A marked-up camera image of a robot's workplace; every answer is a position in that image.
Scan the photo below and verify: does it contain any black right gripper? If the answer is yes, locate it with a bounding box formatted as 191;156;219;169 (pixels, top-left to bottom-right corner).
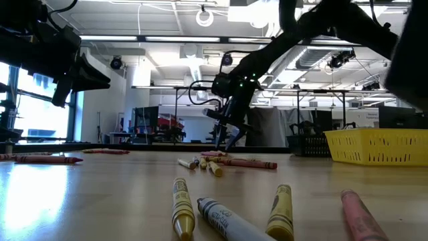
202;78;260;151

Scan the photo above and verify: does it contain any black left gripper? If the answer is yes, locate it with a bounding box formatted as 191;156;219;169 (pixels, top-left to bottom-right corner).
0;25;112;94

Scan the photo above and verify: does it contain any dark grey curtain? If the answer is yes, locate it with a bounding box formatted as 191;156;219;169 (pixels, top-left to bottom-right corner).
245;106;289;147

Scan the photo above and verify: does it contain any red storage rack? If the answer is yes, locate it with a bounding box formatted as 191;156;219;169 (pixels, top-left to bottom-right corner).
156;112;185;134

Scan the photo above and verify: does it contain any large window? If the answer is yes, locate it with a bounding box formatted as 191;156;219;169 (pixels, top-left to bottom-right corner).
0;62;78;144

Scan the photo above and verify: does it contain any black computer monitor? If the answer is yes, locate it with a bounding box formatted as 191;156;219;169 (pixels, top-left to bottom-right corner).
132;106;160;135
378;106;417;130

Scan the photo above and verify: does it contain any light grey curtain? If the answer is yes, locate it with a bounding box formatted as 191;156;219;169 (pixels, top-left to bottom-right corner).
282;107;317;135

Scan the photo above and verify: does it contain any ceiling strip light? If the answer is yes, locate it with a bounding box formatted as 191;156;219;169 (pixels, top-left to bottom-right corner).
227;36;364;47
79;34;222;44

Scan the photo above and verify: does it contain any black plastic basket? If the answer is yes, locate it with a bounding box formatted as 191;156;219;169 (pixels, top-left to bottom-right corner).
286;133;332;158

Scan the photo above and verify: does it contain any black equipment stand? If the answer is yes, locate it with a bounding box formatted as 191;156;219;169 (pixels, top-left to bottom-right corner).
0;98;24;155

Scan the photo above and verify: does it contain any black ceiling track light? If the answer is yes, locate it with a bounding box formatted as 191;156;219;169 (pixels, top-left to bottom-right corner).
326;49;356;70

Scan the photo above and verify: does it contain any yellow plastic basket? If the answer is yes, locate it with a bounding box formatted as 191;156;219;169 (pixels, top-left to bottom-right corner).
323;128;428;167

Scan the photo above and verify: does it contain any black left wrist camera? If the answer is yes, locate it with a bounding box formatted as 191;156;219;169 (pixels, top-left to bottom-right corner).
51;76;73;108

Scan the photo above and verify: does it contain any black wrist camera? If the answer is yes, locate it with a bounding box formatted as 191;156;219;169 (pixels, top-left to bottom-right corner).
51;76;73;108
211;73;235;99

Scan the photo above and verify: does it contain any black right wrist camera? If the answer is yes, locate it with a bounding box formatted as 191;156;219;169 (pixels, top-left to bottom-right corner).
211;73;235;99

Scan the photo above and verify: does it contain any black frame workbench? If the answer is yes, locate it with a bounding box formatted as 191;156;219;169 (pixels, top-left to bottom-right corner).
260;88;389;131
132;85;225;145

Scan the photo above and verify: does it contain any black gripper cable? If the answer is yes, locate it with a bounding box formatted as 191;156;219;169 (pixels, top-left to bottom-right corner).
187;79;223;107

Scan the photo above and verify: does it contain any black metal table frame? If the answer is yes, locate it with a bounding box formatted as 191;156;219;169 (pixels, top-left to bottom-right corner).
0;142;292;155

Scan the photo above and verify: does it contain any white ventilation duct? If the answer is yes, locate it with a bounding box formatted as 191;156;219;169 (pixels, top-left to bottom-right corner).
179;43;205;87

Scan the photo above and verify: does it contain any ribbed silver duct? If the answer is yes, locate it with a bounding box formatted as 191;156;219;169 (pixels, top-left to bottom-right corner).
267;45;330;84

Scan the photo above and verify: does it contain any white cable coil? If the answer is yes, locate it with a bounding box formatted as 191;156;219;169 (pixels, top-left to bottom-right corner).
195;9;215;28

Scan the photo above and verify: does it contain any white wall sign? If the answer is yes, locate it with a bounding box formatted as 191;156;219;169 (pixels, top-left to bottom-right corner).
354;109;381;129

